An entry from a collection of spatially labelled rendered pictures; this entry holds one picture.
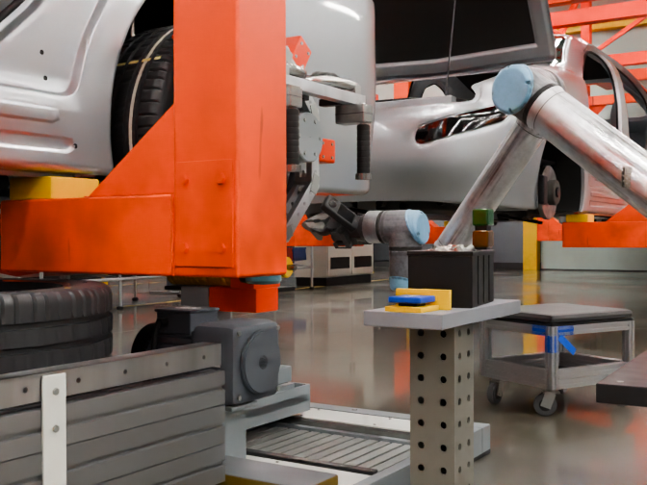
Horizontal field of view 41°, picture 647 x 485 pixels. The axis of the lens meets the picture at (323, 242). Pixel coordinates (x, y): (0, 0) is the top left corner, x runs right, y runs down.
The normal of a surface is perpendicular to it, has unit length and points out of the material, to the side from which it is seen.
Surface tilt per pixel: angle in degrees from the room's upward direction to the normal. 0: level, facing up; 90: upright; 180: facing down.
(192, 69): 90
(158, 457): 90
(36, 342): 90
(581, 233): 90
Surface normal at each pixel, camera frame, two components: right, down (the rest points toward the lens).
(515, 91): -0.77, -0.05
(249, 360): 0.84, 0.00
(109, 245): -0.54, 0.01
